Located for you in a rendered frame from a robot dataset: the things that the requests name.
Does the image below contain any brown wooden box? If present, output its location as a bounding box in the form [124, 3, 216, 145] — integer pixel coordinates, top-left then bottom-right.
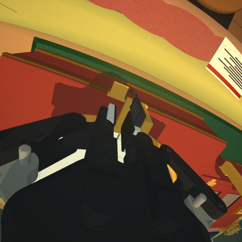
[227, 11, 242, 39]

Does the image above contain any white clock dial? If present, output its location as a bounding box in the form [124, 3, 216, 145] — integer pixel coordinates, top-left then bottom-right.
[37, 131, 127, 183]

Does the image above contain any white card with red stripe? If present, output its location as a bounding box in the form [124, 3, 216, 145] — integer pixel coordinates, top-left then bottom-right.
[205, 36, 242, 100]

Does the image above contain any brass bar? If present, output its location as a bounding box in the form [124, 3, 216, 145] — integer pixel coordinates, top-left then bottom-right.
[218, 160, 242, 196]

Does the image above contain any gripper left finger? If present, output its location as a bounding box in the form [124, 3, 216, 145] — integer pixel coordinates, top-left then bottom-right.
[0, 103, 119, 171]

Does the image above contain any brass bezel catch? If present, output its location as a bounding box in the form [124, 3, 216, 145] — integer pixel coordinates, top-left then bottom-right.
[107, 81, 130, 101]

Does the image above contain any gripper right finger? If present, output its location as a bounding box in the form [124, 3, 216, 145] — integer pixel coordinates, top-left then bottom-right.
[120, 90, 228, 220]

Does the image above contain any brown round cushion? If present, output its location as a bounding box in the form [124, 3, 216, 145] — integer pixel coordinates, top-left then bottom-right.
[194, 0, 242, 14]

